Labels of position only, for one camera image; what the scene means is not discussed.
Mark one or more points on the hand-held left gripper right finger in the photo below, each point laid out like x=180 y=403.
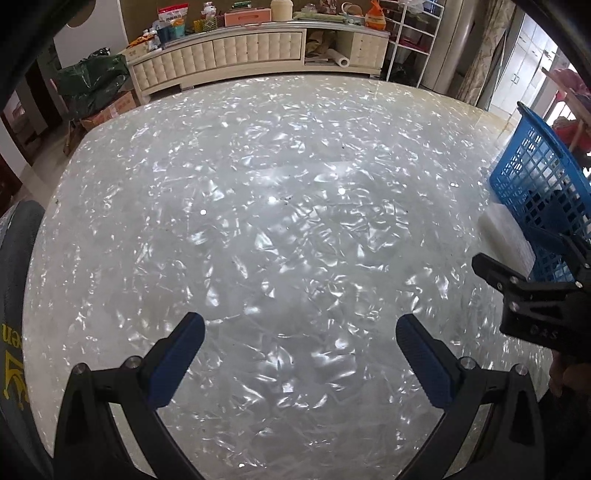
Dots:
x=422 y=360

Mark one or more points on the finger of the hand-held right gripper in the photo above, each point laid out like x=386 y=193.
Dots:
x=565 y=251
x=498 y=274

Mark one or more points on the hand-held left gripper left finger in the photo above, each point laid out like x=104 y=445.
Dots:
x=178 y=355

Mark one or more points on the blue plastic basket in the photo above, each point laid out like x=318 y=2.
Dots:
x=531 y=184

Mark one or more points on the person's right hand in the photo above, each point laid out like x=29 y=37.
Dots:
x=565 y=378

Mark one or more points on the white cloth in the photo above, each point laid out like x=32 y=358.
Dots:
x=508 y=235

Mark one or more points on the red cloth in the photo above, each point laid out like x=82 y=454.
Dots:
x=567 y=131

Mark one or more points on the wooden clothes rack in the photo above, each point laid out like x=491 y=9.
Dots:
x=575 y=124

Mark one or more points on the black cloth yellow print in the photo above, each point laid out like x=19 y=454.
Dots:
x=16 y=346

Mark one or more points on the pink clothes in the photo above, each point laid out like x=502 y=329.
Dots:
x=575 y=81

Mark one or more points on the patterned curtain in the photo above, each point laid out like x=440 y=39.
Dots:
x=489 y=60

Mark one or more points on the silver column air conditioner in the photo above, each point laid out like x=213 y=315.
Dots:
x=450 y=46

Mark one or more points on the white metal shelf rack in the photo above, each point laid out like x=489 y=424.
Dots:
x=411 y=41

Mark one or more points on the printed cardboard box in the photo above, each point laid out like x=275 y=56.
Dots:
x=111 y=110

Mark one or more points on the white paper roll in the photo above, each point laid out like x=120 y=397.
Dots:
x=340 y=59

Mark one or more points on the green plastic bag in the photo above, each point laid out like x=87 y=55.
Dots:
x=92 y=85

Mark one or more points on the orange bag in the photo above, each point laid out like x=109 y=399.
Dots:
x=375 y=16

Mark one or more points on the cream tufted tv cabinet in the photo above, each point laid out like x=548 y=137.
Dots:
x=240 y=50

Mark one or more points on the green folded cloth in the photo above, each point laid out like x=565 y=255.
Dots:
x=318 y=15

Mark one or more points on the white red snack bag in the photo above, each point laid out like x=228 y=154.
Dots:
x=173 y=18

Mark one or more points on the cream canister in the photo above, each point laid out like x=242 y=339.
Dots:
x=281 y=8

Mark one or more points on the pink box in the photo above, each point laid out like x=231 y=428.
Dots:
x=244 y=17

